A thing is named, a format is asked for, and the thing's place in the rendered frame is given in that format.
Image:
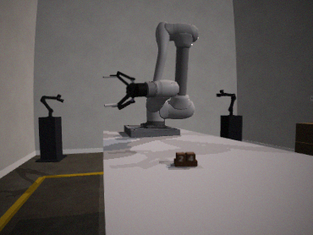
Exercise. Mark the brown wooden tray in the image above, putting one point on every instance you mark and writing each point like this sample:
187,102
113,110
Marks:
185,163

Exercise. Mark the small brown cube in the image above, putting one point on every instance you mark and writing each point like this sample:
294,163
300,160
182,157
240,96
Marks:
190,156
180,156

